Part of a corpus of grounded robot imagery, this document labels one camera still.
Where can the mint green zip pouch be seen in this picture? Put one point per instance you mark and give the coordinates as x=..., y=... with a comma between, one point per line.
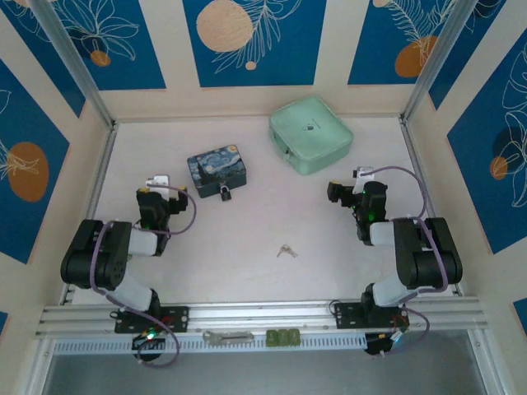
x=311, y=133

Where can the slanted aluminium frame post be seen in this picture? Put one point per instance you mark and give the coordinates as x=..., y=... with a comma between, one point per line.
x=74, y=61
x=436, y=61

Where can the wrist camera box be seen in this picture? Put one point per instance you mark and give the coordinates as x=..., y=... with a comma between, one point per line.
x=158, y=180
x=364, y=173

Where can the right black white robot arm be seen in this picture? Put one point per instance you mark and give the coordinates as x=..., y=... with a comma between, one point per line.
x=428, y=255

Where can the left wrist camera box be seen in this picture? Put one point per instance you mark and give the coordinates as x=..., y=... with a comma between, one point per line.
x=158, y=180

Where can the aluminium side rail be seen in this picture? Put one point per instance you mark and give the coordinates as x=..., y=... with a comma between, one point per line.
x=96, y=185
x=420, y=177

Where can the flat silver metal bracket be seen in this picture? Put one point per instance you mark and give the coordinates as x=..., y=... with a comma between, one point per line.
x=228, y=337

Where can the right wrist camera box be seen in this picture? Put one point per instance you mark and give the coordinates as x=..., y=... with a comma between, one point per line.
x=364, y=173

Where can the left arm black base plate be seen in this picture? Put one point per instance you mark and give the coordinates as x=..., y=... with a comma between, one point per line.
x=177, y=319

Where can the starry night print box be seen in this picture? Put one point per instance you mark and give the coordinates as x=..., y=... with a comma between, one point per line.
x=216, y=166

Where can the green terminal block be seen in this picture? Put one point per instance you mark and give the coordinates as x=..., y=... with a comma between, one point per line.
x=283, y=337

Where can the long aluminium base rail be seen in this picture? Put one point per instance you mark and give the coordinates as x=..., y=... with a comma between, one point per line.
x=263, y=314

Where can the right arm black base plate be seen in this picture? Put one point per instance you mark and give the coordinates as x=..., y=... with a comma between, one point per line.
x=350, y=314

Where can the black controller board with LED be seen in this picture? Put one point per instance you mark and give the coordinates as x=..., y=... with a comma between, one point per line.
x=148, y=345
x=381, y=345

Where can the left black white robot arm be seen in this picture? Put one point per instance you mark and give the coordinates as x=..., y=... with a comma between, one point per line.
x=99, y=255

